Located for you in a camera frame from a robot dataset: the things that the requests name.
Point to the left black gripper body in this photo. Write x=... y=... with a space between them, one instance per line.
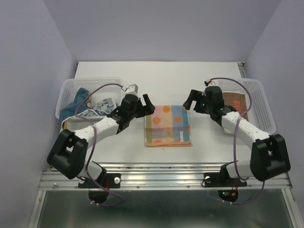
x=134 y=114

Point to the orange pastel patterned towel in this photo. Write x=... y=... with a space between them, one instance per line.
x=168 y=126

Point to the white plastic basket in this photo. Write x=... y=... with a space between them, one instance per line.
x=260 y=113
x=99 y=88

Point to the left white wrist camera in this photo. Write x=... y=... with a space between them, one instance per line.
x=132 y=90

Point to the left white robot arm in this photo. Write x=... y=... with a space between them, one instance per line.
x=68 y=154

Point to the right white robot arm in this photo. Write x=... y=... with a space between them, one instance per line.
x=269 y=157

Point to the aluminium mounting rail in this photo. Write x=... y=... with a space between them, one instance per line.
x=158 y=176

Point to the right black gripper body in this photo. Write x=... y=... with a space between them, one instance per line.
x=210 y=106

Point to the dark blue towel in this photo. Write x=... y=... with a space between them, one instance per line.
x=69 y=110

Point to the right white plastic basket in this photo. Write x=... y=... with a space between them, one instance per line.
x=260 y=113

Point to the orange brown bear towel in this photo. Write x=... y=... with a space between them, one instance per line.
x=236 y=100

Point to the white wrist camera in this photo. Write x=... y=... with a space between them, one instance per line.
x=209 y=83
x=132 y=90

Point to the left white plastic basket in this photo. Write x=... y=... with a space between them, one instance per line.
x=99 y=88

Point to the white blue print towel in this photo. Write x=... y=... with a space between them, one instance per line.
x=99 y=108

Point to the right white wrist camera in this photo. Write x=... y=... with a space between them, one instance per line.
x=209 y=83

